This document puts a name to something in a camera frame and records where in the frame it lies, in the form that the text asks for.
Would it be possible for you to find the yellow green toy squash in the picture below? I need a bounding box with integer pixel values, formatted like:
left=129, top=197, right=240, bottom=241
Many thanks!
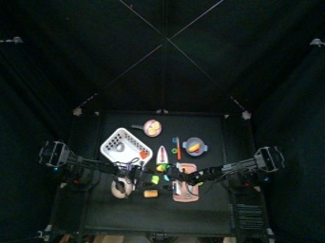
left=156, top=163, right=173, bottom=173

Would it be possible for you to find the white plastic basket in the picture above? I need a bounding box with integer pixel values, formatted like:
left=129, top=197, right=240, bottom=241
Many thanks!
left=99, top=127, right=154, bottom=167

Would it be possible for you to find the white toy knife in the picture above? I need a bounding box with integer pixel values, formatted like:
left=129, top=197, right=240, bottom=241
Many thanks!
left=174, top=180, right=185, bottom=196

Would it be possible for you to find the orange yellow toy block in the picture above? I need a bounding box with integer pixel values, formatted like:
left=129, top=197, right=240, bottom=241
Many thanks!
left=142, top=189, right=161, bottom=199

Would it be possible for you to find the pink cutting board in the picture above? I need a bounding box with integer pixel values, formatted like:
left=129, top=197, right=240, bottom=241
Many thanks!
left=172, top=162, right=201, bottom=204

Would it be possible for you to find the white red toy slice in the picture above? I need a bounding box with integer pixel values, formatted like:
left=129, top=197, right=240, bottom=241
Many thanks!
left=156, top=144, right=170, bottom=166

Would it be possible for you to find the orange toy knife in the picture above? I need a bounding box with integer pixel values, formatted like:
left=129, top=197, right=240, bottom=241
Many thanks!
left=176, top=136, right=184, bottom=161

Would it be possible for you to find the grey toy pot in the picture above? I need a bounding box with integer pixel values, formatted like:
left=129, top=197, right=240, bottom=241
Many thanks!
left=182, top=137, right=210, bottom=158

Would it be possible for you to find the yellow orange toy food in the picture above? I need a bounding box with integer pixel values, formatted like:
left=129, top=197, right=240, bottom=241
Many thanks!
left=188, top=142, right=202, bottom=153

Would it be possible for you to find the toy frying pan with eggs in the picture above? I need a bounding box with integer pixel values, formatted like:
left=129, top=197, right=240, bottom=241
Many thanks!
left=132, top=119, right=164, bottom=138

